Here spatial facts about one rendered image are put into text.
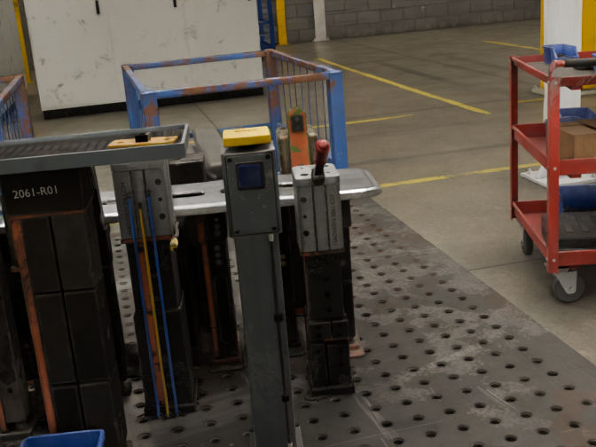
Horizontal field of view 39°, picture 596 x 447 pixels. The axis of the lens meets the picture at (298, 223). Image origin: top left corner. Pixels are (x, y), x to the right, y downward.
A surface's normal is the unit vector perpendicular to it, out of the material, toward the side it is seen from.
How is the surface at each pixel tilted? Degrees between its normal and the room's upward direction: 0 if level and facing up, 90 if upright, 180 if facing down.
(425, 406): 0
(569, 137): 90
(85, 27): 90
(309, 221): 90
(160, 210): 90
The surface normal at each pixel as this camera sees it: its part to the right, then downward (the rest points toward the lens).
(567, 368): -0.07, -0.96
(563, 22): 0.24, 0.26
